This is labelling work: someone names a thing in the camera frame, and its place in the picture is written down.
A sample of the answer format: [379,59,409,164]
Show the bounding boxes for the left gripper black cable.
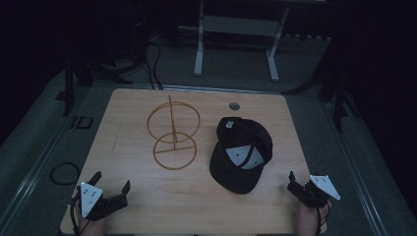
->
[69,195,90,236]

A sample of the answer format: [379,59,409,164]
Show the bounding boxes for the gold wire hat stand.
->
[146,94,202,171]

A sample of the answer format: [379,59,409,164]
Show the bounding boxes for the person's left hand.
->
[74,200,108,236]

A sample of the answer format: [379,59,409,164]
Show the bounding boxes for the black baseball cap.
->
[208,116,274,196]

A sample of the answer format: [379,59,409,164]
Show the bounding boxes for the black hanging cables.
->
[144,38,164,90]

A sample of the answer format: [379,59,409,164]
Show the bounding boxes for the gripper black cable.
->
[69,195,90,236]
[314,202,330,236]

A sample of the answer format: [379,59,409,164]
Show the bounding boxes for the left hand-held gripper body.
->
[76,181,129,221]

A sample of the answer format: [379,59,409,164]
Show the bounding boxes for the person's right hand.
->
[297,200,332,236]

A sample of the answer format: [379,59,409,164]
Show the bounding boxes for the black tripod stand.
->
[55,53,147,118]
[280,30,361,134]

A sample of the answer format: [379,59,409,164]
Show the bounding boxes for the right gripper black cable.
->
[314,202,330,236]

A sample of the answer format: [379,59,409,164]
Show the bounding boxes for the black rectangular floor bracket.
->
[70,115,94,130]

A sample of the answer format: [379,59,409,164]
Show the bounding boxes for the white metal desk frame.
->
[193,0,291,84]

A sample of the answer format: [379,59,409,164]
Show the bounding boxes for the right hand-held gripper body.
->
[286,174,341,208]

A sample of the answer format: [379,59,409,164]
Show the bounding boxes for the black coiled floor cable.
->
[49,161,82,187]

